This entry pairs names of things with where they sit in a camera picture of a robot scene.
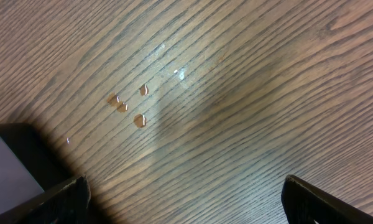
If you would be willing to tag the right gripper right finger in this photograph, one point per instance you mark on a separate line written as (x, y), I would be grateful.
(304, 203)

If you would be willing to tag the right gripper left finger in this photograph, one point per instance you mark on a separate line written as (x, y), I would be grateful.
(66, 202)

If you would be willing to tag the black rectangular tray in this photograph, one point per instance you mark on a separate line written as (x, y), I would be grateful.
(28, 167)

